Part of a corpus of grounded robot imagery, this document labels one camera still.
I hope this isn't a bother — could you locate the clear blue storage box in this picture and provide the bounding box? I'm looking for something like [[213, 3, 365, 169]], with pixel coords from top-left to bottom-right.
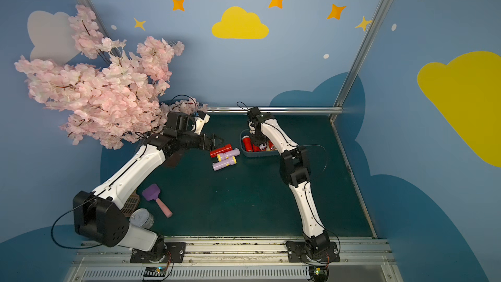
[[240, 129, 279, 158]]

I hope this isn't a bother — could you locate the red flashlight white head top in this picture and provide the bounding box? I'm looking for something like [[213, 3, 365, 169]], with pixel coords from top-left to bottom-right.
[[242, 135, 253, 152]]

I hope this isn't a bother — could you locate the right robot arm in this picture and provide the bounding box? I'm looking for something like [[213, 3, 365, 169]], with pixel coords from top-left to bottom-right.
[[247, 107, 331, 261]]

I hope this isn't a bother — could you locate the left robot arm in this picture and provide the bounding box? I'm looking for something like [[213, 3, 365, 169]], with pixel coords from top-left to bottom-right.
[[73, 112, 223, 262]]

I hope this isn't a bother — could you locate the red flashlight upper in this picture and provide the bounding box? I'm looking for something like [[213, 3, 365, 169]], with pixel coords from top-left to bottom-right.
[[210, 144, 233, 158]]

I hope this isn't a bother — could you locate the purple pink spatula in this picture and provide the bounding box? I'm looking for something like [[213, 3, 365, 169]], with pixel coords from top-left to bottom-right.
[[142, 184, 173, 218]]

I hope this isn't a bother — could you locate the pink cherry blossom tree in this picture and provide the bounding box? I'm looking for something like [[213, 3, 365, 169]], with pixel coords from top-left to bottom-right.
[[14, 5, 207, 150]]

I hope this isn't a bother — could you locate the brown litter scoop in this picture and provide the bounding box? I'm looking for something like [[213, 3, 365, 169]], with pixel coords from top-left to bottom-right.
[[121, 191, 140, 218]]

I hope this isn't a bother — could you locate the silver tin can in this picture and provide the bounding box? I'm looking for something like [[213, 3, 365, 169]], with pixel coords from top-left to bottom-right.
[[129, 208, 155, 229]]

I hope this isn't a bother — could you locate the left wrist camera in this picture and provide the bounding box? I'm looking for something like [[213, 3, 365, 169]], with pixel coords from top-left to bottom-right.
[[193, 111, 210, 135]]

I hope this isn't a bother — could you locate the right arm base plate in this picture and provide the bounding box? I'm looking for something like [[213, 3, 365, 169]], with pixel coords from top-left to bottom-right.
[[285, 240, 341, 265]]

